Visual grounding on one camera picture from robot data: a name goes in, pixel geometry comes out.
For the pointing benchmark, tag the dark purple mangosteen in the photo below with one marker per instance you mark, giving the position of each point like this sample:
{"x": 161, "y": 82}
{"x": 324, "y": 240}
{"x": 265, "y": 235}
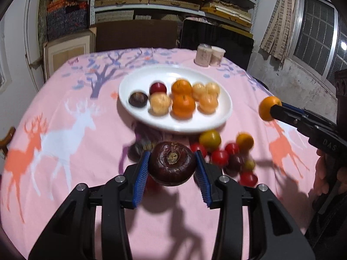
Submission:
{"x": 171, "y": 163}

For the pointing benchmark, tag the framed board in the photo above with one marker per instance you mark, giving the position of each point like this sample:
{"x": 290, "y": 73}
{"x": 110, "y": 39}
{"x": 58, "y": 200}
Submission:
{"x": 59, "y": 51}

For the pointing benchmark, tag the window with grille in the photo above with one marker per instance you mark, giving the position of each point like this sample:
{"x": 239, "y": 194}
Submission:
{"x": 319, "y": 40}

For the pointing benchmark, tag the pale yellow fruit front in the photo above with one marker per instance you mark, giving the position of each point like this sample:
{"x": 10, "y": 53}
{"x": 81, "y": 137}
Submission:
{"x": 208, "y": 103}

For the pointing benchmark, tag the dark wooden chair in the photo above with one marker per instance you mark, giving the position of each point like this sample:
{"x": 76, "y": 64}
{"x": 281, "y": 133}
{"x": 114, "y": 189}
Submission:
{"x": 136, "y": 34}

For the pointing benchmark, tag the orange mandarin back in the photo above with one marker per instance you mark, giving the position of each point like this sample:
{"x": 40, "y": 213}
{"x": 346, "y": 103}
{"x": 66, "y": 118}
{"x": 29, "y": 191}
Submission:
{"x": 181, "y": 87}

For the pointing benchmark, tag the small orange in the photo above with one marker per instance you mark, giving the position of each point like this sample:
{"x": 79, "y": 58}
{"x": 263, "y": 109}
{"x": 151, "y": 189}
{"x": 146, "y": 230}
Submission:
{"x": 265, "y": 106}

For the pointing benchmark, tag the pink deer tablecloth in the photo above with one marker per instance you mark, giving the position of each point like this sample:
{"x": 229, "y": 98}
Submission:
{"x": 76, "y": 130}

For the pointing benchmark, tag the hanging patterned cloth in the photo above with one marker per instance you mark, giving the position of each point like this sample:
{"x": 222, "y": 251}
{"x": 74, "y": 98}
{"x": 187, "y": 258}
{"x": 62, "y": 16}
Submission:
{"x": 278, "y": 32}

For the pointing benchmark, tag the pale yellow fruit right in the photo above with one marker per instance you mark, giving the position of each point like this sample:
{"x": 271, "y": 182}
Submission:
{"x": 213, "y": 89}

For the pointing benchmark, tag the paper cup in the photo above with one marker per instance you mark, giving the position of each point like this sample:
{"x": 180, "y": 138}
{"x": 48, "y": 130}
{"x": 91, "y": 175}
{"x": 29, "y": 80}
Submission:
{"x": 217, "y": 56}

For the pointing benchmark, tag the black chair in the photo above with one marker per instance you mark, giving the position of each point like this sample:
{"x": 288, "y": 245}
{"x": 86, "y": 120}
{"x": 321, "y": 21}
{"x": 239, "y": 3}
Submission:
{"x": 238, "y": 47}

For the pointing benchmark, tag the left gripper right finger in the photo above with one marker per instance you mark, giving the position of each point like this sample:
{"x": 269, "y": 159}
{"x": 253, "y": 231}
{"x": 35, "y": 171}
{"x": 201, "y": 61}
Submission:
{"x": 221, "y": 192}

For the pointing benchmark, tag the orange mandarin front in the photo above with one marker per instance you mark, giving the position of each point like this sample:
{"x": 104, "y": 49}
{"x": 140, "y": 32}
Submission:
{"x": 183, "y": 106}

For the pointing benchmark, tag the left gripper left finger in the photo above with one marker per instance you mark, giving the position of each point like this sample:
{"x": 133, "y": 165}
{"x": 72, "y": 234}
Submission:
{"x": 124, "y": 191}

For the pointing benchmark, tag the red cherry tomato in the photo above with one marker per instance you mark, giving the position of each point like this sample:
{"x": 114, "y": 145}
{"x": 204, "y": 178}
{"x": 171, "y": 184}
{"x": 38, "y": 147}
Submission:
{"x": 220, "y": 158}
{"x": 198, "y": 147}
{"x": 248, "y": 179}

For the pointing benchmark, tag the white oval plate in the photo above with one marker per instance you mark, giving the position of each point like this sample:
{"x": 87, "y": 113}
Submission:
{"x": 141, "y": 79}

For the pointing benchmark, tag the dark mangosteen on table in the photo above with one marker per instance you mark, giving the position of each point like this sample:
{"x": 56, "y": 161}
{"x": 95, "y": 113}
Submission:
{"x": 136, "y": 150}

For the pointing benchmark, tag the orange mandarin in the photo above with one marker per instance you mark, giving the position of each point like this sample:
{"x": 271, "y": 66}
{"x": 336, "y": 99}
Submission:
{"x": 183, "y": 106}
{"x": 181, "y": 87}

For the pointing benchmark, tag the yellow green tomato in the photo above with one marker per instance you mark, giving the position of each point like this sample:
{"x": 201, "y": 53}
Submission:
{"x": 211, "y": 140}

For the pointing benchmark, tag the pale yellow fruit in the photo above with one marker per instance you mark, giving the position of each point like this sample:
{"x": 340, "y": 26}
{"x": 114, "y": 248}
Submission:
{"x": 213, "y": 89}
{"x": 208, "y": 103}
{"x": 160, "y": 103}

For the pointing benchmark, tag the red plum on plate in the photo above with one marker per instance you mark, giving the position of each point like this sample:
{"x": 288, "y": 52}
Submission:
{"x": 157, "y": 87}

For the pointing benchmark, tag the dark mangosteen on plate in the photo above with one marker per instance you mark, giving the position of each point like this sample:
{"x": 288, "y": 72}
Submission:
{"x": 138, "y": 99}

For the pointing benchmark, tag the wooden chair left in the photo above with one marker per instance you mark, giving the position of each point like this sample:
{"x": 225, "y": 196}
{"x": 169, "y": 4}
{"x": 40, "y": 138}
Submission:
{"x": 4, "y": 143}

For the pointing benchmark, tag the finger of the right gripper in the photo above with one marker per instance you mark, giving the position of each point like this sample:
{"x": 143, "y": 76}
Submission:
{"x": 279, "y": 113}
{"x": 292, "y": 109}

